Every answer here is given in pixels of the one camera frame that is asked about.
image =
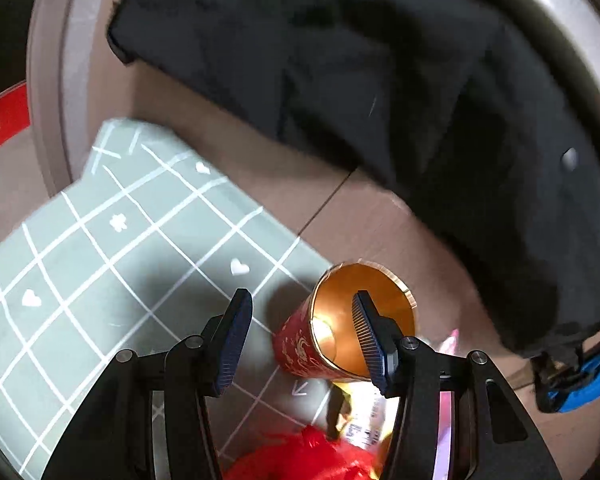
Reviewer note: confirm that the black cloth bag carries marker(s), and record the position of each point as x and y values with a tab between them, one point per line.
380	85

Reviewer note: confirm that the red plastic bag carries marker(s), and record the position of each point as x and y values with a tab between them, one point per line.
300	460

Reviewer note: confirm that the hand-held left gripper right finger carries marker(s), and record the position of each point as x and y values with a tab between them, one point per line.
367	342

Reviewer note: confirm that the red paper cup gold inside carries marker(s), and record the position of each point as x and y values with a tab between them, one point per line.
300	347

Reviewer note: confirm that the blue towel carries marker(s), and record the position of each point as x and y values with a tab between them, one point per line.
582	385

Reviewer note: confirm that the grey-green checked mat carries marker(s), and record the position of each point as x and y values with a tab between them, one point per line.
105	285

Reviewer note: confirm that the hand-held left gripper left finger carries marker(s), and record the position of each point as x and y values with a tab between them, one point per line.
235	340

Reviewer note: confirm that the white yellow snack wrapper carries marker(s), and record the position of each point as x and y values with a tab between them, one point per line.
365	417

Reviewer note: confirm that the red round container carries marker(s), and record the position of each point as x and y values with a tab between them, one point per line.
2	125

